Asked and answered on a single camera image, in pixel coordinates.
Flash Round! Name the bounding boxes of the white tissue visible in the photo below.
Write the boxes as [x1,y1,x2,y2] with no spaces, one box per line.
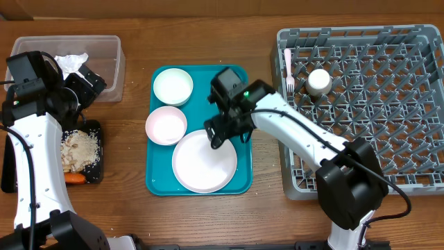
[55,53,89,75]

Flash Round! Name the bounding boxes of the white plastic fork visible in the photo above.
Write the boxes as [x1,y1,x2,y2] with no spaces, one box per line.
[284,49,295,94]

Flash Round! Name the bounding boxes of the white bowl with crumbs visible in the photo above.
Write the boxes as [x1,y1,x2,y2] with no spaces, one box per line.
[153,68,194,106]

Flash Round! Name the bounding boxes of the pink bowl with cereal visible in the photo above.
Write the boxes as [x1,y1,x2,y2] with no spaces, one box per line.
[145,106,187,146]

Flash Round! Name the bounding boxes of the white round plate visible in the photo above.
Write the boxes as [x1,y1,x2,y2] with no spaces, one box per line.
[172,129,237,194]

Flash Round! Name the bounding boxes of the white plastic cup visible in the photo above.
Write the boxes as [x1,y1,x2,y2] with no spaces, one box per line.
[306,69,332,97]

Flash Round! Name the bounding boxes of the orange carrot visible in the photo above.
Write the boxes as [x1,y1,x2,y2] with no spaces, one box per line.
[64,172,86,185]

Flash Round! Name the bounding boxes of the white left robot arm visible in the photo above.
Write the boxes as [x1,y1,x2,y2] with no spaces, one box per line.
[1,51,145,249]

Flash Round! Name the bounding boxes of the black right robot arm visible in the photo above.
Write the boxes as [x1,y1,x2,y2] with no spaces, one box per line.
[204,67,390,249]

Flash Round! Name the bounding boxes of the grey dishwasher rack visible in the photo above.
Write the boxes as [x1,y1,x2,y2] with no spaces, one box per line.
[271,24,443,196]

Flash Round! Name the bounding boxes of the clear plastic bin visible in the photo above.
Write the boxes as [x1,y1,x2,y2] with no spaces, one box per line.
[10,35,126,102]

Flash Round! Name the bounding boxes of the spilled rice and peanuts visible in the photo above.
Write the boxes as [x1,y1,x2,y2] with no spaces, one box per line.
[60,130,100,173]

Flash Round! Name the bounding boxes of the teal serving tray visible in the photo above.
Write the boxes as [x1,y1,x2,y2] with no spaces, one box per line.
[146,65,253,197]

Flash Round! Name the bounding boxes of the black tray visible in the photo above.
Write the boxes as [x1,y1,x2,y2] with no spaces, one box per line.
[1,120,103,193]

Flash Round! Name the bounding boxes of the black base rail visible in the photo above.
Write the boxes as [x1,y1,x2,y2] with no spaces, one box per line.
[145,241,393,250]

